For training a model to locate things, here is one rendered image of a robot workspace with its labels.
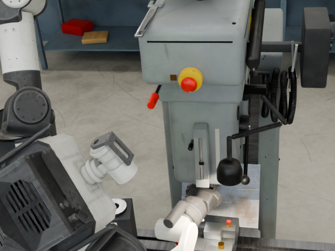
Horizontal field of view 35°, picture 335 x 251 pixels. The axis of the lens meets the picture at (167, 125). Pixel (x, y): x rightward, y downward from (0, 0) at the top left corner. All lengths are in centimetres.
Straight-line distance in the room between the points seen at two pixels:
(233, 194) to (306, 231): 134
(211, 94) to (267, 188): 88
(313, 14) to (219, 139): 55
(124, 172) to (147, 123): 330
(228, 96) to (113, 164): 38
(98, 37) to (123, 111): 121
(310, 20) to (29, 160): 102
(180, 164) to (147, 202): 207
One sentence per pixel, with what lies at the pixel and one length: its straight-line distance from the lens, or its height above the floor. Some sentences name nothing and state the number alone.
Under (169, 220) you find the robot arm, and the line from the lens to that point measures 157.
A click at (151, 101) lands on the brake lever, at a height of 171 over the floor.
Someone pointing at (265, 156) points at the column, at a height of 112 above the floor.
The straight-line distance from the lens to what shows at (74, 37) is 597.
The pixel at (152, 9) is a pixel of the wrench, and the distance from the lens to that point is 139.
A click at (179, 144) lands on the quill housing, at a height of 147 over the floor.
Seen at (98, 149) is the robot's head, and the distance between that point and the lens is 124.
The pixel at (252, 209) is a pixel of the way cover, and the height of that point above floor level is 92.
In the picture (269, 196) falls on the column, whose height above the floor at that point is 91.
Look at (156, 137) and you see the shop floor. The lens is 435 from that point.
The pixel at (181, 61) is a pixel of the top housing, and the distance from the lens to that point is 130.
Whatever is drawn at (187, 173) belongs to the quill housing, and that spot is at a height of 136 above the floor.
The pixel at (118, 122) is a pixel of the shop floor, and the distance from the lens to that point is 463.
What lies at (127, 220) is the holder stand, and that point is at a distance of 190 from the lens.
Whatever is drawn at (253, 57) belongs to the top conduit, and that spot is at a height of 180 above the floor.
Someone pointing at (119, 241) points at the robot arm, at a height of 145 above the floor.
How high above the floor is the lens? 235
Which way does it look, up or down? 31 degrees down
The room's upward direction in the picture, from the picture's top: 5 degrees counter-clockwise
